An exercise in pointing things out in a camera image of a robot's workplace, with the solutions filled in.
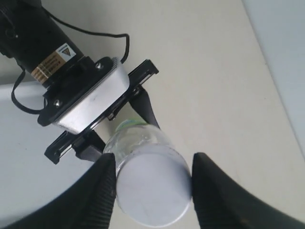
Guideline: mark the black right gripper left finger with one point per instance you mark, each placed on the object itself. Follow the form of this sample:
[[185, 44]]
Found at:
[[87, 204]]

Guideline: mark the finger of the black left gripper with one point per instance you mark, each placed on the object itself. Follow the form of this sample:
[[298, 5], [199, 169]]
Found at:
[[89, 147], [141, 104]]

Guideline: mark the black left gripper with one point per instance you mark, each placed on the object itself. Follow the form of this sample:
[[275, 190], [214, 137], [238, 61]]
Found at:
[[32, 36]]

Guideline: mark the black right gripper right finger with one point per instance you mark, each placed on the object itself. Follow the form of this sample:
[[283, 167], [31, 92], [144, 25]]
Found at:
[[221, 203]]

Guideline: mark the white bottle cap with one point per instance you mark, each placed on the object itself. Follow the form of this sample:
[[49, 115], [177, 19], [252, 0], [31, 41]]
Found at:
[[154, 190]]

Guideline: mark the clear plastic drink bottle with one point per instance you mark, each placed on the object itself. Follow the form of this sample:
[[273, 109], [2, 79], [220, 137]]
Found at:
[[131, 136]]

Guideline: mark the white plastic tray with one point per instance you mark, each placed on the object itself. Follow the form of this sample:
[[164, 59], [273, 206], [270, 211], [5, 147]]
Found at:
[[28, 179]]

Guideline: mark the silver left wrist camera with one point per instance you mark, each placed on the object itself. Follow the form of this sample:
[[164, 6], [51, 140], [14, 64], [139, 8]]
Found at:
[[75, 103]]

